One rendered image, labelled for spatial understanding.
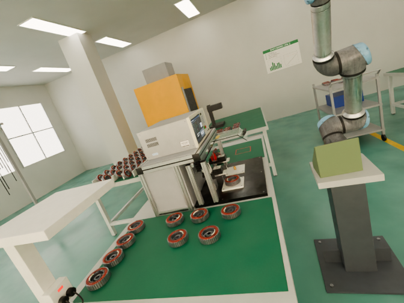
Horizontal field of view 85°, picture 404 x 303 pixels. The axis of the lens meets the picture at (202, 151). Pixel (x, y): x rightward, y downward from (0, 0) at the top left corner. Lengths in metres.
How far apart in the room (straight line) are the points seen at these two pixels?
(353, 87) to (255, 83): 5.40
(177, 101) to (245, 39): 2.74
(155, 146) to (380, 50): 6.63
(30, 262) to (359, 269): 1.85
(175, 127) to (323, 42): 0.91
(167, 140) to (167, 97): 3.78
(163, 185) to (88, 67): 4.33
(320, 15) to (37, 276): 1.56
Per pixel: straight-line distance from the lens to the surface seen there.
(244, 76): 6.74
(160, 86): 5.27
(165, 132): 1.48
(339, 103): 4.11
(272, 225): 1.17
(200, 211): 1.39
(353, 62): 1.37
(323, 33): 1.23
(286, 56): 6.81
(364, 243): 1.83
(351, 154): 1.50
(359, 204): 1.66
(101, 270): 1.34
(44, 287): 1.22
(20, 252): 1.15
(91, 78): 5.48
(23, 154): 8.30
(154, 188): 1.52
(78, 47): 5.62
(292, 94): 6.86
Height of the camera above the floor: 1.45
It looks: 15 degrees down
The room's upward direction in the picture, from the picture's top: 19 degrees counter-clockwise
